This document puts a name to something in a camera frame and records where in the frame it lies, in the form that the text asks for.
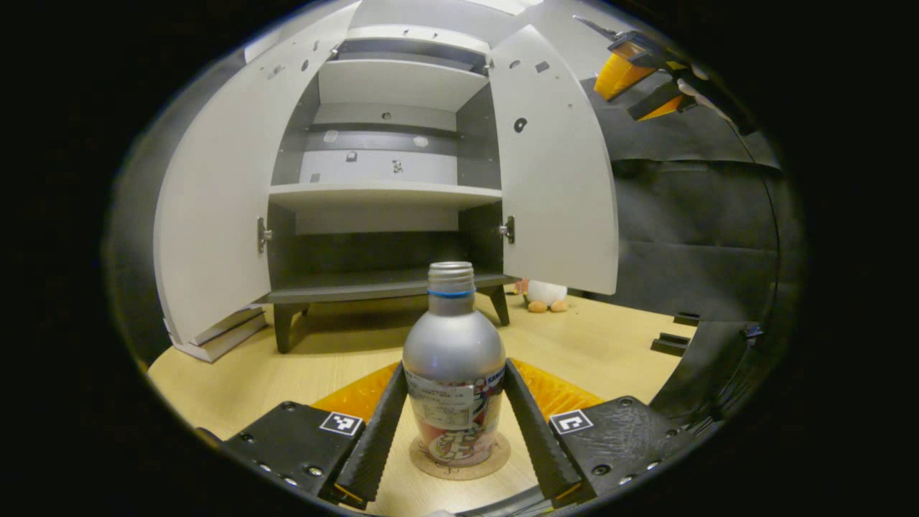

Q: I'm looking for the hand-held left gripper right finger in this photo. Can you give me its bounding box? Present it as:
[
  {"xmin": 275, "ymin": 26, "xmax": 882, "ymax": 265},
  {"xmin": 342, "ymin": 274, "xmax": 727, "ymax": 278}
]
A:
[{"xmin": 503, "ymin": 358, "xmax": 719, "ymax": 508}]

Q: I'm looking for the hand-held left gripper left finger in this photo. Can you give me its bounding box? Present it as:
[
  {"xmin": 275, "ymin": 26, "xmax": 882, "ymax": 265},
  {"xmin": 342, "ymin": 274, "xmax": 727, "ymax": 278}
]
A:
[{"xmin": 194, "ymin": 361, "xmax": 410, "ymax": 511}]

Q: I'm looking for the round brown coaster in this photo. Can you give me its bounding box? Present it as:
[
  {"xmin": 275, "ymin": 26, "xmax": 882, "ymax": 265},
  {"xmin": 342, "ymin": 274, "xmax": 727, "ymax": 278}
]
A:
[{"xmin": 409, "ymin": 431, "xmax": 511, "ymax": 481}]

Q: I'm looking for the silver drink bottle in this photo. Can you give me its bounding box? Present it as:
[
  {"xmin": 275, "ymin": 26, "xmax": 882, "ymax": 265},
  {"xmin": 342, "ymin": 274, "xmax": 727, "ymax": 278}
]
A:
[{"xmin": 402, "ymin": 261, "xmax": 506, "ymax": 467}]

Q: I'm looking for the white cabinet door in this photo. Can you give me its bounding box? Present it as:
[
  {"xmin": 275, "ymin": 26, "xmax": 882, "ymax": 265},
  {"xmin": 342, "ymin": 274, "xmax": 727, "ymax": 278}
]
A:
[
  {"xmin": 153, "ymin": 4, "xmax": 360, "ymax": 345},
  {"xmin": 488, "ymin": 25, "xmax": 620, "ymax": 296}
]

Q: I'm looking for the white and grey cabinet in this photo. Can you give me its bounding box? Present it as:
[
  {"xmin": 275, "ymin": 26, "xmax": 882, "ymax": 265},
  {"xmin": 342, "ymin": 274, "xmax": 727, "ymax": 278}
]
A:
[{"xmin": 266, "ymin": 25, "xmax": 515, "ymax": 354}]

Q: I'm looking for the penguin plush toy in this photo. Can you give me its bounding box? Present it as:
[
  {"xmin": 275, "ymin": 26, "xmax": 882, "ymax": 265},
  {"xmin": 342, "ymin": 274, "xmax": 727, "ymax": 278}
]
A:
[{"xmin": 513, "ymin": 279, "xmax": 572, "ymax": 314}]

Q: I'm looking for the grey book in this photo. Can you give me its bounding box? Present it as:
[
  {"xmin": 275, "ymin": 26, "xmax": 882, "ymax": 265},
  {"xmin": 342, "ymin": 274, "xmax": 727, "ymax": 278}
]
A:
[{"xmin": 167, "ymin": 313, "xmax": 269, "ymax": 364}]

